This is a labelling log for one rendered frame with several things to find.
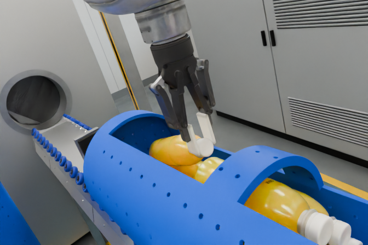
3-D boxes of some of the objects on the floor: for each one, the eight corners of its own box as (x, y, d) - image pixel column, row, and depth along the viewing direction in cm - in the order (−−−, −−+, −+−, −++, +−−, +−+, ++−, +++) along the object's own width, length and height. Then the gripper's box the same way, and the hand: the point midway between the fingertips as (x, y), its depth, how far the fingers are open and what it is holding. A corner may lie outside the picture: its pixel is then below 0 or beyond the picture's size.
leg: (106, 245, 208) (69, 174, 184) (110, 249, 203) (72, 176, 180) (99, 250, 205) (60, 179, 181) (102, 255, 200) (63, 182, 177)
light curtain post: (196, 245, 185) (90, -45, 122) (202, 250, 181) (96, -48, 118) (189, 252, 182) (76, -42, 119) (195, 257, 178) (81, -46, 114)
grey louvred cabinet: (246, 98, 369) (219, -23, 315) (476, 154, 189) (506, -106, 135) (212, 117, 347) (178, -10, 293) (436, 200, 167) (453, -88, 113)
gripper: (189, 25, 60) (218, 125, 69) (120, 54, 52) (161, 164, 60) (214, 22, 54) (242, 132, 63) (141, 54, 46) (184, 175, 54)
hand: (198, 134), depth 60 cm, fingers closed on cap, 4 cm apart
